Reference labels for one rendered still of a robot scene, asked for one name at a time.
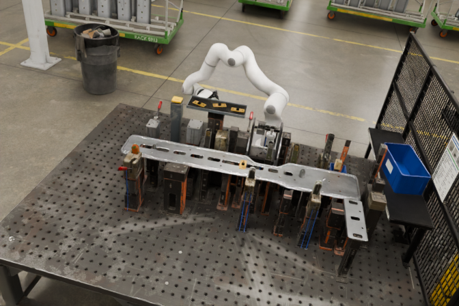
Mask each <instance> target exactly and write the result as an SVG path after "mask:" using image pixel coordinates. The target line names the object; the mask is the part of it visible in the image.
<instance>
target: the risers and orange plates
mask: <svg viewBox="0 0 459 306"><path fill-rule="evenodd" d="M195 174H196V170H194V169H190V167H189V172H188V175H187V180H186V199H187V200H192V198H193V194H194V192H195V179H196V175H195ZM258 185H259V186H258ZM284 190H288V189H287V188H284V187H283V190H282V193H281V199H282V197H283V193H284ZM259 191H260V184H259V182H258V181H255V188H254V191H253V200H252V203H251V205H250V212H249V213H250V214H255V210H256V206H257V202H258V196H259ZM281 199H280V202H279V205H278V213H279V210H280V204H281Z"/></svg>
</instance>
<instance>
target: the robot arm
mask: <svg viewBox="0 0 459 306"><path fill-rule="evenodd" d="M220 59H221V60H222V61H223V62H224V63H225V65H227V66H229V67H233V68H235V67H238V66H239V65H241V64H243V66H244V68H245V73H246V76H247V78H248V79H249V81H250V82H251V83H252V84H253V85H254V87H256V88H257V89H258V90H260V91H261V92H264V93H265V94H267V95H268V96H269V98H268V99H267V101H266V102H265V104H264V115H265V120H264V122H266V124H267V125H270V124H271V125H273V126H277V130H279V129H280V126H281V123H282V121H283V120H282V117H281V112H282V111H283V109H284V108H285V106H286V105H287V104H288V102H289V95H288V93H287V92H286V90H284V89H283V88H282V87H280V86H278V85H277V84H275V83H273V82H272V81H270V80H269V79H268V78H267V77H266V76H265V75H264V73H263V72H262V71H261V70H260V69H259V67H258V65H257V63H256V61H255V57H254V54H253V52H252V51H251V49H250V48H249V47H247V46H239V47H238V48H236V49H235V50H233V51H229V50H228V47H227V46H226V45H225V44H221V43H216V44H213V45H212V46H211V48H210V50H209V51H208V54H207V55H206V58H205V60H204V62H203V64H202V66H201V68H200V70H199V71H197V72H194V73H193V74H191V75H189V76H188V77H187V78H186V80H185V82H184V83H183V86H182V93H183V94H186V95H192V96H199V97H203V98H211V99H215V98H216V99H218V100H219V97H218V96H217V90H215V91H213V92H211V91H209V90H207V89H204V88H203V87H202V86H201V85H199V84H198V83H197V82H199V81H205V80H208V79H209V78H210V77H211V75H212V73H213V72H214V69H215V68H216V66H217V64H218V62H219V60H220ZM265 136H266V130H265V133H264V135H262V138H261V139H258V140H257V141H256V142H255V144H256V145H259V146H264V140H265Z"/></svg>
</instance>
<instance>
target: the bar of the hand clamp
mask: <svg viewBox="0 0 459 306"><path fill-rule="evenodd" d="M334 137H335V133H328V136H327V139H326V144H325V147H324V152H323V156H322V161H323V159H324V155H325V154H328V155H327V159H326V161H328V160H329V155H330V152H331V148H332V145H333V140H334Z"/></svg>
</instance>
